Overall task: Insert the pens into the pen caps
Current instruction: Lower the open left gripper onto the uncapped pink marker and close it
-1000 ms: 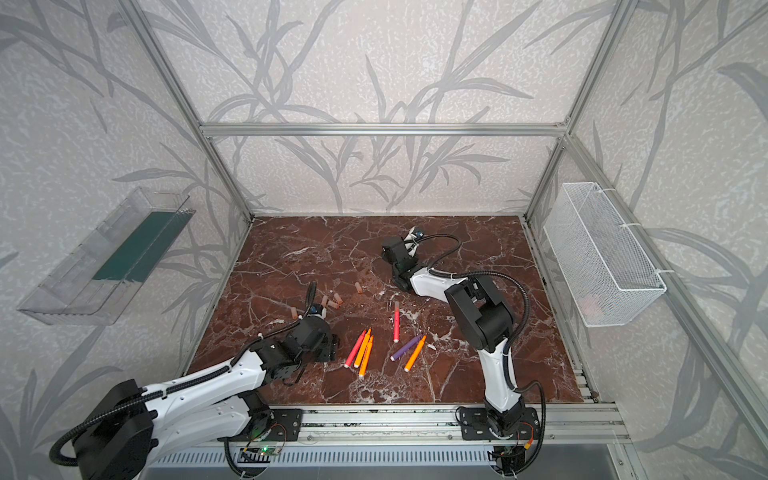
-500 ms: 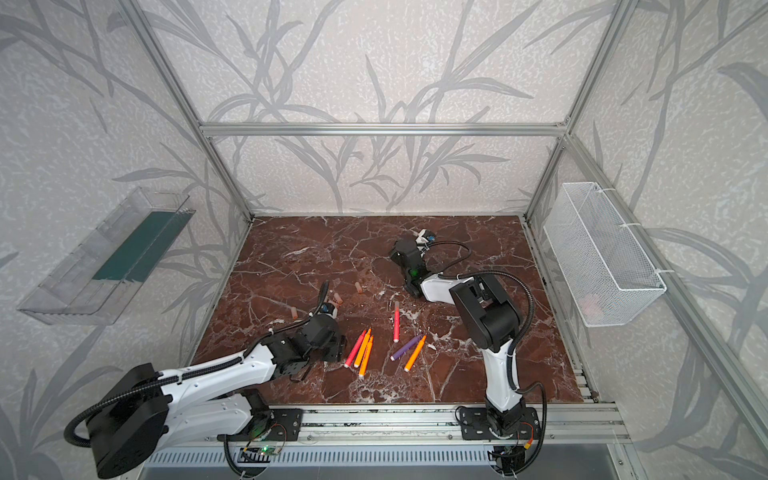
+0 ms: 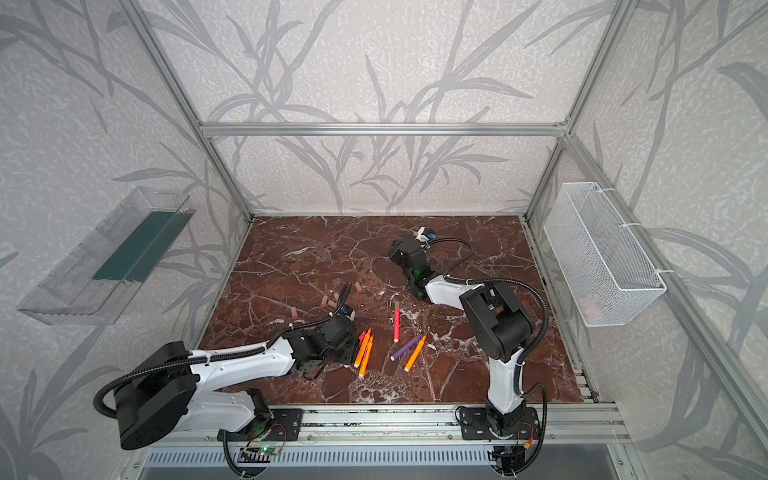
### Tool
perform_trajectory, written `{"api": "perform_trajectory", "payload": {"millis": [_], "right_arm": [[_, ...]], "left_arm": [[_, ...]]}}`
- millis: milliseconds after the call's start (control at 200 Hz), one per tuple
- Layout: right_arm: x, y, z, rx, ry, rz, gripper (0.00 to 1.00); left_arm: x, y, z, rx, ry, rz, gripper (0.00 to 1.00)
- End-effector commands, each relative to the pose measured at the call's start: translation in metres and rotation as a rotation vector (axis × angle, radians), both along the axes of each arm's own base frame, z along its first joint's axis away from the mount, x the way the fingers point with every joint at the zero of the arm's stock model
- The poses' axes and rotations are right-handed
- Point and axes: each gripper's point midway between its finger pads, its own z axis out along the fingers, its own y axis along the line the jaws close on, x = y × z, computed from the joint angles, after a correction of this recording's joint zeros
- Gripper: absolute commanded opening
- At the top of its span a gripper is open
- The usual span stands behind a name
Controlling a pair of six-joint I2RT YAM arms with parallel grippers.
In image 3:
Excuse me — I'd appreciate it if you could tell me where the thick pink marker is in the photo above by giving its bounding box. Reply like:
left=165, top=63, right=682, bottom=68
left=393, top=301, right=401, bottom=343

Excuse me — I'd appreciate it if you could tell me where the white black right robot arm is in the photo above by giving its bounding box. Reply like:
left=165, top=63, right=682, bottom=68
left=388, top=234, right=549, bottom=438

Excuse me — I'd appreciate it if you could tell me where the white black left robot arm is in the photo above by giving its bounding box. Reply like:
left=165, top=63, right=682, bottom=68
left=93, top=305, right=359, bottom=450

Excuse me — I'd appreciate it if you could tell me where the orange pen upper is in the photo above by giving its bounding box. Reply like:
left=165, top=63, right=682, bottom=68
left=354, top=329, right=371, bottom=368

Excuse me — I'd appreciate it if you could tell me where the orange pen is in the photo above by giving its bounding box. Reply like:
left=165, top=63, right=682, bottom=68
left=358, top=336, right=374, bottom=378
left=354, top=329, right=371, bottom=368
left=404, top=335, right=426, bottom=372

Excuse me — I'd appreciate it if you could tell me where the orange pen lower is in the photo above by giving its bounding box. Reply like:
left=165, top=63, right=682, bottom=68
left=358, top=336, right=374, bottom=378

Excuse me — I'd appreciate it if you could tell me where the orange pen right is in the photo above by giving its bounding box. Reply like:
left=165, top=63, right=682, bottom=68
left=404, top=335, right=426, bottom=372

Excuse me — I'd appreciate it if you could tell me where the purple marker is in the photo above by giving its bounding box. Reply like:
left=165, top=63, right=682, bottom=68
left=390, top=335, right=423, bottom=361

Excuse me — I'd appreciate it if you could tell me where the horizontal aluminium crossbar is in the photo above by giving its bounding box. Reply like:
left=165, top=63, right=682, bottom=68
left=200, top=122, right=566, bottom=137

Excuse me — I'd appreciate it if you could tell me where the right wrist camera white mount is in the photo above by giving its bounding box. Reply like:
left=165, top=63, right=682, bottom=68
left=415, top=227, right=437, bottom=247

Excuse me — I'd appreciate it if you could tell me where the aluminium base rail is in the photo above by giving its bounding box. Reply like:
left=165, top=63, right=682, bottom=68
left=137, top=403, right=631, bottom=448

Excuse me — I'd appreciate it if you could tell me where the white wire mesh basket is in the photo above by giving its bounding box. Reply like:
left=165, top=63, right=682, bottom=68
left=544, top=182, right=667, bottom=328

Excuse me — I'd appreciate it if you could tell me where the clear plastic wall tray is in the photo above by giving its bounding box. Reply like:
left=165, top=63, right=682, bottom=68
left=17, top=187, right=196, bottom=325

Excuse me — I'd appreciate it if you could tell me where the aluminium frame post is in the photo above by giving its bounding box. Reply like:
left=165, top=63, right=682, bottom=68
left=118, top=0, right=253, bottom=222

